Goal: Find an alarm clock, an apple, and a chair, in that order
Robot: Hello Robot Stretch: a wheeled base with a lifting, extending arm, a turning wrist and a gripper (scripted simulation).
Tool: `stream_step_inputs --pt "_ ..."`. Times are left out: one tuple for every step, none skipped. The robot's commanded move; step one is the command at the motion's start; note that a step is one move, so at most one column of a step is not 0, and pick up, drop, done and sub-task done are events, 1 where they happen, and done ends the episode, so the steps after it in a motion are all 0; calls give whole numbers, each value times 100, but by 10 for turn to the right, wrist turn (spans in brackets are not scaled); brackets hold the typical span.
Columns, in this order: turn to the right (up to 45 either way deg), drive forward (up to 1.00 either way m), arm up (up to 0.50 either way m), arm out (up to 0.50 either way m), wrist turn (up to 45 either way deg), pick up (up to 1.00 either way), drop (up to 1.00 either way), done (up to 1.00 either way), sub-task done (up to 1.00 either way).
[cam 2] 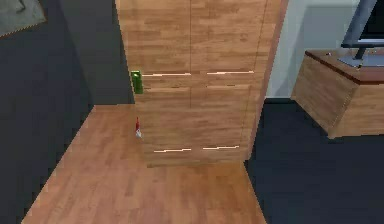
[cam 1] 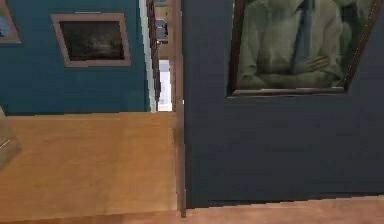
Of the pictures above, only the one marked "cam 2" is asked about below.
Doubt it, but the green bottle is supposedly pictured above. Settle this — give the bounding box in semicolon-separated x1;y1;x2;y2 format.
130;70;145;95

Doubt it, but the tall wooden cupboard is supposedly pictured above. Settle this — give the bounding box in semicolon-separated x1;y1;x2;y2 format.
114;0;290;168

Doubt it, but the wooden television stand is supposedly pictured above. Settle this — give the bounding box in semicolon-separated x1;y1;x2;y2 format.
291;47;384;140

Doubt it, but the grey television set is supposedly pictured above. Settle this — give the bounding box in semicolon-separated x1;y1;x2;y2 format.
337;0;384;69

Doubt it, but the red and white bottle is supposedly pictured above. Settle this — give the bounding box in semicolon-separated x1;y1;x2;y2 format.
134;116;143;139

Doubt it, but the grey framed picture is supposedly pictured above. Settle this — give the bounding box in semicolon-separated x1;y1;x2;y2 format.
0;0;48;38

